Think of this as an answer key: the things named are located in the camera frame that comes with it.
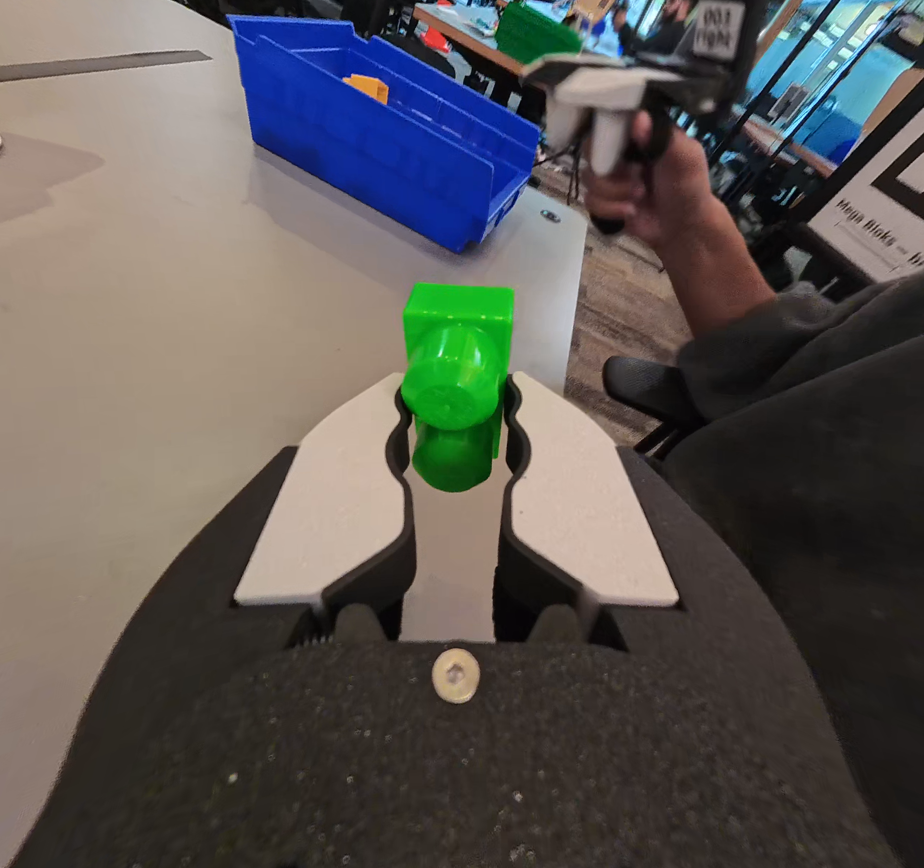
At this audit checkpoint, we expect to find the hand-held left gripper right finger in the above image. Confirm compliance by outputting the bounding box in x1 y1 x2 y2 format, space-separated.
497 371 681 644

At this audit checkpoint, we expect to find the person's dark sweatshirt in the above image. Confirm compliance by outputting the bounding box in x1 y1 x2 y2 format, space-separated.
660 272 924 868

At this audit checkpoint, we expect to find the grey desk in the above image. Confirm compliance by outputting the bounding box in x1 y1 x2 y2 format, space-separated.
0 0 589 847

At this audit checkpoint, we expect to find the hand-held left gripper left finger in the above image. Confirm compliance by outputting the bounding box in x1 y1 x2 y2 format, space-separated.
232 371 418 634

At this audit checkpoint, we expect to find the green double toy block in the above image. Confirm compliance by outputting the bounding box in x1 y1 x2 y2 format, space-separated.
399 283 515 493

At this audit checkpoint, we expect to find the brown wooden desk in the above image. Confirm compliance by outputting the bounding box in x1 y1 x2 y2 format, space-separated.
413 1 550 100

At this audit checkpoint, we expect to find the black chair armrest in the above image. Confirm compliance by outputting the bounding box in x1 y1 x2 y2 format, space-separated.
603 355 707 453

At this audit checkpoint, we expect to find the person's right hand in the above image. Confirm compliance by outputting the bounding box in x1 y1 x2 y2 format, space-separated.
583 112 724 249

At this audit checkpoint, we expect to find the blue plastic bin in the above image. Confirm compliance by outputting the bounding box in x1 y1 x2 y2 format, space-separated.
227 14 542 255

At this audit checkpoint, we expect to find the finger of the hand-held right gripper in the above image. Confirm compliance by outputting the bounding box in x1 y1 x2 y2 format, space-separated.
520 53 630 87
545 72 683 155

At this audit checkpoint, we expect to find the black white marker board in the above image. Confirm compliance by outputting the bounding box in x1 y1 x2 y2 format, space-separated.
805 110 924 283

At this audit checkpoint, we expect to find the green plastic crate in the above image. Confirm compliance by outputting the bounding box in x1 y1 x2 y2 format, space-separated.
497 0 584 65

